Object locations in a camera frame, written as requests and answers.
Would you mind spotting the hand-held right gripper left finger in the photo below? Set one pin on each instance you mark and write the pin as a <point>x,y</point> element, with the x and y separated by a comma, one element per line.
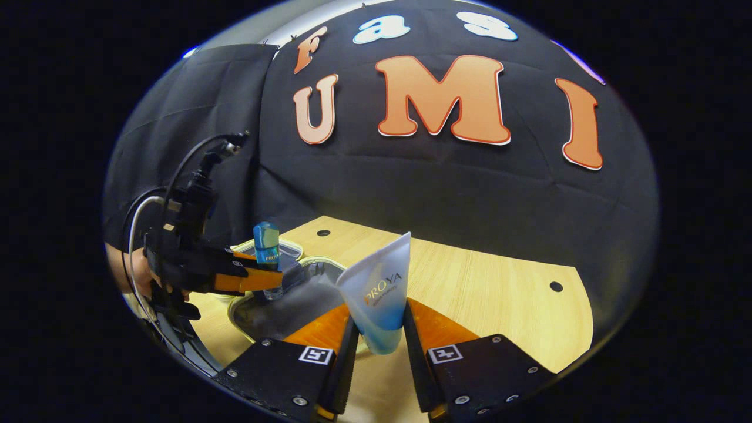
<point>339,376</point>

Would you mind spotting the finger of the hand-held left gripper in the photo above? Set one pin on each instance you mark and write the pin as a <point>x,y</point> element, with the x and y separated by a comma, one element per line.
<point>247,282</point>
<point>244,255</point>

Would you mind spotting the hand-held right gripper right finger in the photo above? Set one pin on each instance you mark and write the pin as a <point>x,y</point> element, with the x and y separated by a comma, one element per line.
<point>418,376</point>

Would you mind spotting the small blue bottle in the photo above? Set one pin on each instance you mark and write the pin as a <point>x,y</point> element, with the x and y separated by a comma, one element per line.
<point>266,247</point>

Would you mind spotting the white and blue tube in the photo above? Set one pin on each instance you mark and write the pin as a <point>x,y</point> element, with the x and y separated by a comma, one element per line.
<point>376,294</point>

